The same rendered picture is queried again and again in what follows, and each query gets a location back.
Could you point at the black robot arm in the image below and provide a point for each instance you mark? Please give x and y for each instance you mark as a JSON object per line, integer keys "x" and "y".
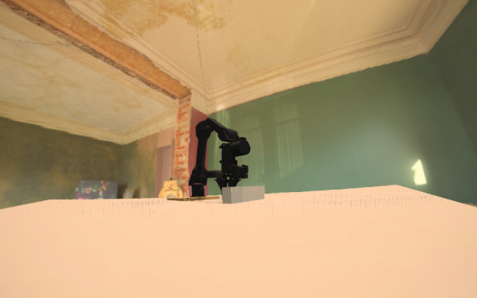
{"x": 238, "y": 146}

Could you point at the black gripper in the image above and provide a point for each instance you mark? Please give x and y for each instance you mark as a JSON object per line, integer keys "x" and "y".
{"x": 221, "y": 177}

